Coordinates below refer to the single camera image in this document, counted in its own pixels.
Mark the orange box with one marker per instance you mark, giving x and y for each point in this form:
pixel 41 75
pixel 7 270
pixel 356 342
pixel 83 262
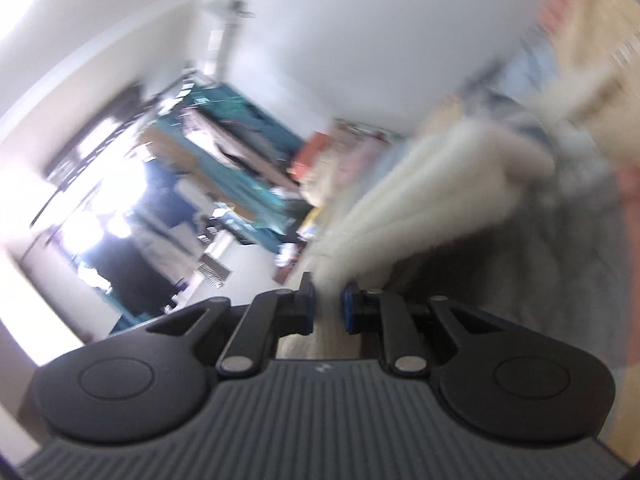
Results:
pixel 310 155

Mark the patchwork blanket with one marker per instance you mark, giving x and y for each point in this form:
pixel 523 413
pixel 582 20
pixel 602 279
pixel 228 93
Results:
pixel 590 25

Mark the white and grey fleece garment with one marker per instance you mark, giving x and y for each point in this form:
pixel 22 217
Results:
pixel 450 180

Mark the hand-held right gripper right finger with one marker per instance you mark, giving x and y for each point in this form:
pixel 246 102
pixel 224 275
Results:
pixel 345 311

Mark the pile of folded bedding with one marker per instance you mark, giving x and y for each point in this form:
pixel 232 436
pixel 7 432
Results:
pixel 330 185

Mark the teal covered clothes rack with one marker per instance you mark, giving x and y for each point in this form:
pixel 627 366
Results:
pixel 235 160

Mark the bright window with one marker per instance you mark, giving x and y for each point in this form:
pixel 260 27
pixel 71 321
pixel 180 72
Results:
pixel 95 185

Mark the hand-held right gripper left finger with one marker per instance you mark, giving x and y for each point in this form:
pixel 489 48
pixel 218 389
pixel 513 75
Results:
pixel 311 306

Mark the white air conditioner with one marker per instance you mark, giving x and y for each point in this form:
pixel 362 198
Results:
pixel 227 35

